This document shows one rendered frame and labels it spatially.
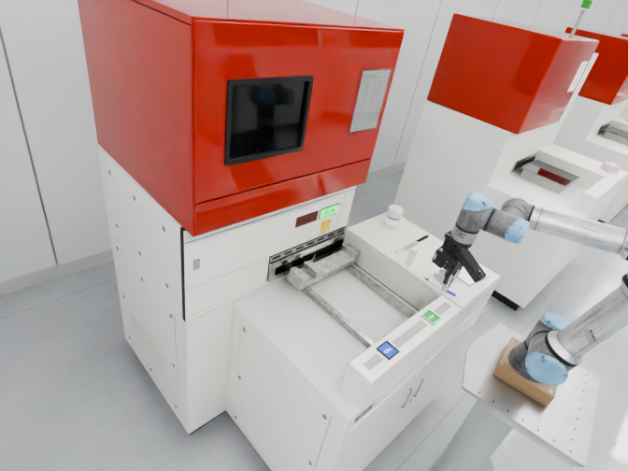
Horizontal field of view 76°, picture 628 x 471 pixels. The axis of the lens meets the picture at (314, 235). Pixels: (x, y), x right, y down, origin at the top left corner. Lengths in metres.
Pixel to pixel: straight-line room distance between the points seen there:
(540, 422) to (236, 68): 1.45
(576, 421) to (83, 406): 2.11
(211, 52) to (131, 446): 1.77
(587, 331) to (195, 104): 1.23
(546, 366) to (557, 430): 0.29
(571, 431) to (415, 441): 0.93
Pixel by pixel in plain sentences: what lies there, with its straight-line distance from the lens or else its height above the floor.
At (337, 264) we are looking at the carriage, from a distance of 1.79.
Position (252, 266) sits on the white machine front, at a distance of 1.58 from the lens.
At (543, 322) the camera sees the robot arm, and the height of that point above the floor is 1.09.
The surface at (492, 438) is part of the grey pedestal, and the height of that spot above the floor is 0.52.
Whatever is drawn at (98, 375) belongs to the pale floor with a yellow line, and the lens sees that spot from 2.52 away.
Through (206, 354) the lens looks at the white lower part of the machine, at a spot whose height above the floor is 0.58.
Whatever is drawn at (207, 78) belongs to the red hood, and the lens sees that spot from 1.08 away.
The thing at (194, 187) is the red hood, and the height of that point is 1.39.
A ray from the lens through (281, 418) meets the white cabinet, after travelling 1.72.
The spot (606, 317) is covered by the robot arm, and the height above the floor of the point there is 1.29.
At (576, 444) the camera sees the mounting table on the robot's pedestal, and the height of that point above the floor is 0.82.
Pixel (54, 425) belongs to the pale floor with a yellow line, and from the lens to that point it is 2.40.
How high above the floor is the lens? 1.96
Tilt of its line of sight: 34 degrees down
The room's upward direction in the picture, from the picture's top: 11 degrees clockwise
